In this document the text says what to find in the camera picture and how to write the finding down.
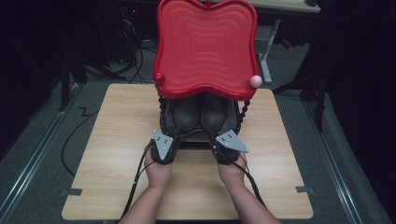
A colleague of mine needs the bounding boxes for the black flip-flop slipper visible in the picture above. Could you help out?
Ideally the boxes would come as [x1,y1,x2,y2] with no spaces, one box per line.
[201,91,229,131]
[172,92,199,132]

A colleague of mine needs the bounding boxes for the person's left hand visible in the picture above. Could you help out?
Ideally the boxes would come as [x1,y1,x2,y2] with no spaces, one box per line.
[143,150,175,189]

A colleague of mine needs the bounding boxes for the black floor cable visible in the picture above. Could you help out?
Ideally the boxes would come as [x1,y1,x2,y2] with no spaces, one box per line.
[61,106,100,177]

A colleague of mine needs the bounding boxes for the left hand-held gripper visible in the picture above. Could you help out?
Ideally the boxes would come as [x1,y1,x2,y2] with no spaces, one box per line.
[149,130,180,165]

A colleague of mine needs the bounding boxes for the black metal stand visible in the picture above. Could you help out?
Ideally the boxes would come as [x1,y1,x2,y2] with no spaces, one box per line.
[273,69,329,133]
[58,50,89,113]

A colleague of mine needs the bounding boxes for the metal floor rail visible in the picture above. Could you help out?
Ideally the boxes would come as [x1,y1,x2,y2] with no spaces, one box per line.
[303,99,364,224]
[0,83,79,220]

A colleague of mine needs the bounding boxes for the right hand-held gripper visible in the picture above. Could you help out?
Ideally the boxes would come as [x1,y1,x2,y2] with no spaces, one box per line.
[210,130,250,165]

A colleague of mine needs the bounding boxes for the grey tape piece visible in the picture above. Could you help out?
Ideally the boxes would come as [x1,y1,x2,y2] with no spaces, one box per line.
[295,185,316,195]
[60,188,84,197]

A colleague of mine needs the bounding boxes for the red and black shoe rack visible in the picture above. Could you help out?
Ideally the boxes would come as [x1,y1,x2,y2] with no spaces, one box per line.
[152,0,263,151]

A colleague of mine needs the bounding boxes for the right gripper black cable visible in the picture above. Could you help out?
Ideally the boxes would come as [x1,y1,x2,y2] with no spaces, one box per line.
[231,153,268,208]

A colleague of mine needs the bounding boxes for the grey-legged background desk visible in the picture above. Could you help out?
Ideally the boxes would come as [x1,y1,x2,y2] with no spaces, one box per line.
[246,0,321,86]

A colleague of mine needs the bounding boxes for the person's right hand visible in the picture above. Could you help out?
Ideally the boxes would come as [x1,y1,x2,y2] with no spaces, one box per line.
[216,151,249,189]

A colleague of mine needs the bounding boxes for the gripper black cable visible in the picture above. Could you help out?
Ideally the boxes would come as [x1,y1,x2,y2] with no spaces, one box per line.
[119,138,157,220]
[231,153,268,208]

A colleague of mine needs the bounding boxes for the bundle of black cables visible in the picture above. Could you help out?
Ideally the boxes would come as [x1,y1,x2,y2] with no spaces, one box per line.
[120,10,158,85]

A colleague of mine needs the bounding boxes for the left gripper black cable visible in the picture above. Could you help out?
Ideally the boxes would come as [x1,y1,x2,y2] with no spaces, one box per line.
[119,138,157,220]

